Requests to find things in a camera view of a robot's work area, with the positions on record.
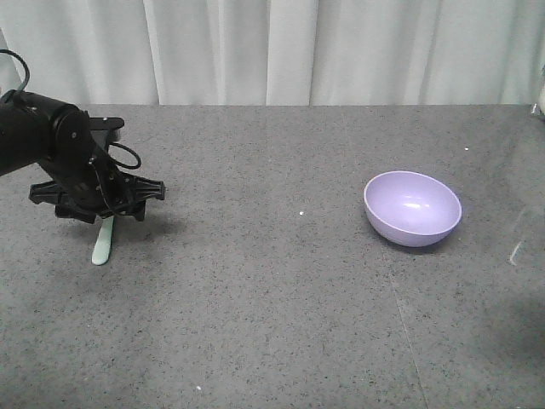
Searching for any purple plastic bowl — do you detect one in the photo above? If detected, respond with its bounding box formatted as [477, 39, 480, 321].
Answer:
[364, 170, 462, 248]

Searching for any white blender appliance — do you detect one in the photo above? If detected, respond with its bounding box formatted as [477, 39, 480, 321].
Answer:
[531, 67, 545, 121]

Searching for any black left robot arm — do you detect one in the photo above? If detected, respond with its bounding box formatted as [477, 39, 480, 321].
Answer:
[1, 90, 165, 223]

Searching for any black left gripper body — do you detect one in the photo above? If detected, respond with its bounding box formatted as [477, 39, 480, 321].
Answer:
[28, 117, 165, 223]

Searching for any mint green plastic spoon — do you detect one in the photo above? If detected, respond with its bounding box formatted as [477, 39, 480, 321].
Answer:
[91, 216, 114, 266]

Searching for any white curtain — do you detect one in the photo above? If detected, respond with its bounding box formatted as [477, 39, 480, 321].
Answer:
[1, 1, 544, 106]

